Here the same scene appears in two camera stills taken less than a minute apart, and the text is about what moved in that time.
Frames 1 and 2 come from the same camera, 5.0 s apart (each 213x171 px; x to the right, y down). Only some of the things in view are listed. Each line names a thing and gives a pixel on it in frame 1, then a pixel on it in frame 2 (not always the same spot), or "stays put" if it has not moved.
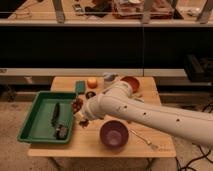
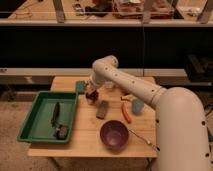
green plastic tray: [38, 122] stays put
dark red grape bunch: [77, 105] → [94, 95]
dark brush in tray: [60, 131] stays put
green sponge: [80, 86] stays put
